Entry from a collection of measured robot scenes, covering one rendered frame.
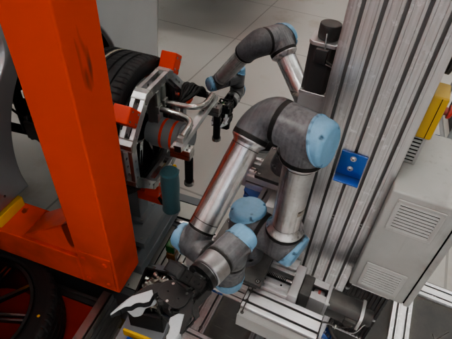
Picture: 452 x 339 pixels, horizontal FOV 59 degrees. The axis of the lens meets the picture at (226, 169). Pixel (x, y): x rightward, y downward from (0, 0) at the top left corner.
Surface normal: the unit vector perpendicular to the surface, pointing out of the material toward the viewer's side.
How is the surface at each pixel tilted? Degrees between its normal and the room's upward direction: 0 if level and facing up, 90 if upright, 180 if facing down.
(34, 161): 0
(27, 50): 90
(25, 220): 0
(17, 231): 0
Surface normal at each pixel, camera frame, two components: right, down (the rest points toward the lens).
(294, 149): -0.63, 0.50
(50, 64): -0.33, 0.62
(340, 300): 0.05, -0.74
